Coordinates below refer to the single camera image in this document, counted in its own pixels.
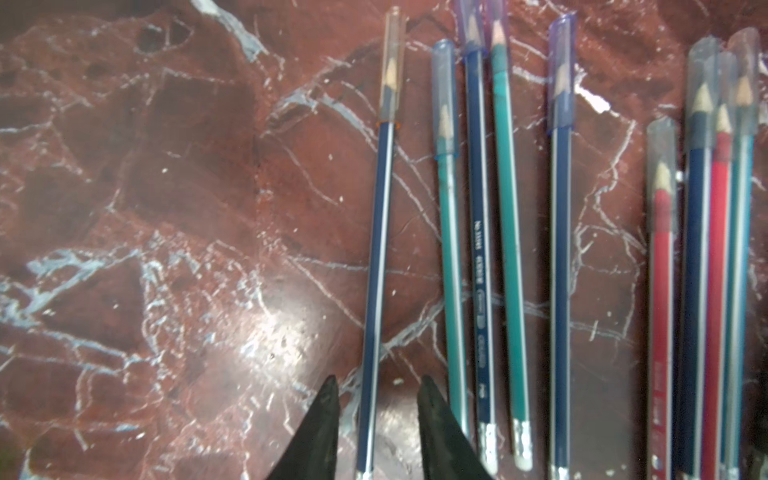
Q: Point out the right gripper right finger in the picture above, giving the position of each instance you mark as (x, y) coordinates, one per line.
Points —
(446, 451)

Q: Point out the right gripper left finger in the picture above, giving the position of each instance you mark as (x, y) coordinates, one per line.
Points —
(312, 452)

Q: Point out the dark blue printed pencil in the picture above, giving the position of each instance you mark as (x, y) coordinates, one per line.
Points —
(473, 53)

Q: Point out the green pencil with eraser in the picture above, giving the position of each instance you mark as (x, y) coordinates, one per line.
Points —
(497, 29)

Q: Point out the red capped pencil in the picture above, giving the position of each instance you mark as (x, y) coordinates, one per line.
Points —
(661, 215)

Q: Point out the dark blue capped pencil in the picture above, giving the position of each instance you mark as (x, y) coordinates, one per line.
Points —
(561, 119)

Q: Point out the dark blue pencil right group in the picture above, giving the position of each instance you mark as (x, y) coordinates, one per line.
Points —
(702, 96)

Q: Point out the red pencil right group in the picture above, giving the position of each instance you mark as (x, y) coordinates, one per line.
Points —
(717, 274)

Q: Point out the teal pencil right group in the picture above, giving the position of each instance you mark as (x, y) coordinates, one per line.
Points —
(745, 46)

